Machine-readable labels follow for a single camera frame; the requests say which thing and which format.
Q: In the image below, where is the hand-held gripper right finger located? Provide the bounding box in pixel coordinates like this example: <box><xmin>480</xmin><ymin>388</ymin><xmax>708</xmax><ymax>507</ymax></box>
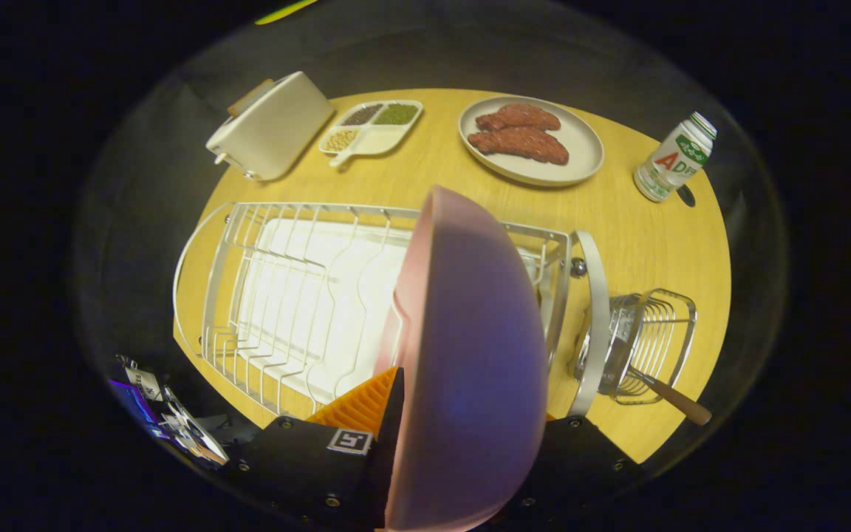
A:
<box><xmin>485</xmin><ymin>414</ymin><xmax>648</xmax><ymax>529</ymax></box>

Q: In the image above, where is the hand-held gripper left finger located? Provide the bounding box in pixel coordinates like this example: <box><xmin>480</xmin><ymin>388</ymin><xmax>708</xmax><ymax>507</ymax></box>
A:
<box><xmin>222</xmin><ymin>366</ymin><xmax>406</xmax><ymax>531</ymax></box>

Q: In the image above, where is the pink plate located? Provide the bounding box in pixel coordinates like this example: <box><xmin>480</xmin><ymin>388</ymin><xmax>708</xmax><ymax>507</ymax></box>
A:
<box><xmin>374</xmin><ymin>185</ymin><xmax>550</xmax><ymax>532</ymax></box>

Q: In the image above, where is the spoon with brown wooden handle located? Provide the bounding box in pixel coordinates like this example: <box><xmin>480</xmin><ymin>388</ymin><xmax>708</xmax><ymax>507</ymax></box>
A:
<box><xmin>618</xmin><ymin>362</ymin><xmax>713</xmax><ymax>427</ymax></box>

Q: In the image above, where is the metal wire basket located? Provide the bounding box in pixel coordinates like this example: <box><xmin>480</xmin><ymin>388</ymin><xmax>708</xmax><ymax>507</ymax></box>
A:
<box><xmin>577</xmin><ymin>288</ymin><xmax>698</xmax><ymax>406</ymax></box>

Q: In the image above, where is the white wire dish rack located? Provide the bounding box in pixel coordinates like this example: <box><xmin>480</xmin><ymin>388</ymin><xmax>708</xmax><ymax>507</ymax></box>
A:
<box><xmin>173</xmin><ymin>201</ymin><xmax>612</xmax><ymax>418</ymax></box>

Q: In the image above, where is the beige round dish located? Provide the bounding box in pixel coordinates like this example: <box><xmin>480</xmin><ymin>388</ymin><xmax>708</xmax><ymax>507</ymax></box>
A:
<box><xmin>458</xmin><ymin>96</ymin><xmax>605</xmax><ymax>187</ymax></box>

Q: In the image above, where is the white printed tag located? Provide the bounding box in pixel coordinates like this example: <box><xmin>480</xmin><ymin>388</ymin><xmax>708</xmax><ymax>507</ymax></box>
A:
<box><xmin>124</xmin><ymin>361</ymin><xmax>165</xmax><ymax>402</ymax></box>

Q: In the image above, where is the purple glowing screen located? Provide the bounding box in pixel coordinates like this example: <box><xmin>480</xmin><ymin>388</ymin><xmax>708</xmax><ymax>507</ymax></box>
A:
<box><xmin>108</xmin><ymin>378</ymin><xmax>230</xmax><ymax>466</ymax></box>

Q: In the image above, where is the white divided bean tray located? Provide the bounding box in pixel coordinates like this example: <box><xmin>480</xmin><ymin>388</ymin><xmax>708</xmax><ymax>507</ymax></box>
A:
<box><xmin>318</xmin><ymin>100</ymin><xmax>424</xmax><ymax>168</ymax></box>

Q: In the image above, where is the white drink bottle green label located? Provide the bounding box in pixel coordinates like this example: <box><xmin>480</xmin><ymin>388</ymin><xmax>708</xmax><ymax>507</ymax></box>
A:
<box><xmin>634</xmin><ymin>112</ymin><xmax>718</xmax><ymax>203</ymax></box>

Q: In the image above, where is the red meat piece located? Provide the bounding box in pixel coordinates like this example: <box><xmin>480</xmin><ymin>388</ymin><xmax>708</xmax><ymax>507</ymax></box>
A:
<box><xmin>476</xmin><ymin>103</ymin><xmax>561</xmax><ymax>132</ymax></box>
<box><xmin>468</xmin><ymin>127</ymin><xmax>570</xmax><ymax>166</ymax></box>

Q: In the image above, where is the white toaster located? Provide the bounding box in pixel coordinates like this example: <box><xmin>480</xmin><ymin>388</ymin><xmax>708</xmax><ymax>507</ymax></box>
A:
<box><xmin>205</xmin><ymin>71</ymin><xmax>335</xmax><ymax>183</ymax></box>

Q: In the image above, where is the black backdrop cloth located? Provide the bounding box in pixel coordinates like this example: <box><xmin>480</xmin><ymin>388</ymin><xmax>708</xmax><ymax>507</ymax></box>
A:
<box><xmin>75</xmin><ymin>0</ymin><xmax>788</xmax><ymax>459</ymax></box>

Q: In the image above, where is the toast slice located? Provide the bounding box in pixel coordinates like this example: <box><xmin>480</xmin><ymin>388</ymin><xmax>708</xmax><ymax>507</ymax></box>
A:
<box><xmin>228</xmin><ymin>78</ymin><xmax>275</xmax><ymax>117</ymax></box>

